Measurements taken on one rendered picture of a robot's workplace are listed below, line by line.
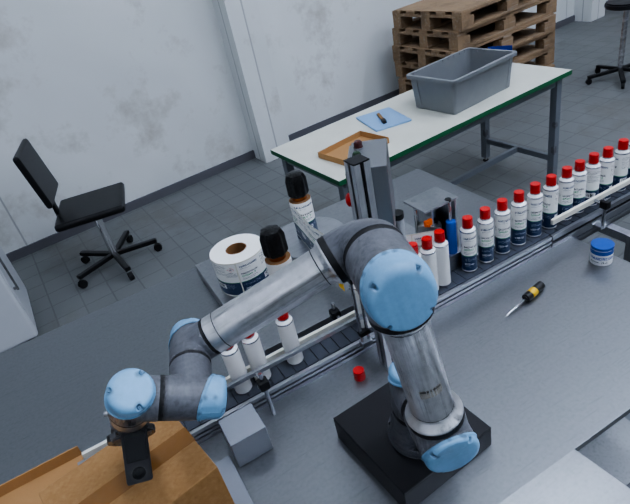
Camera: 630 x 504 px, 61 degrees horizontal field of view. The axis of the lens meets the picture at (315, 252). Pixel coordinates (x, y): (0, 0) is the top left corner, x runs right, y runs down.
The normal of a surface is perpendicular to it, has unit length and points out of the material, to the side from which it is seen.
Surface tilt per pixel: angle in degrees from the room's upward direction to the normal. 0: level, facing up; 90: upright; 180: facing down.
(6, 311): 90
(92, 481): 0
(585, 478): 0
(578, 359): 0
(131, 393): 39
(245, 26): 90
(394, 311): 82
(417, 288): 82
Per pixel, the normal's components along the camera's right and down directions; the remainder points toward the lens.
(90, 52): 0.54, 0.37
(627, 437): -0.19, -0.82
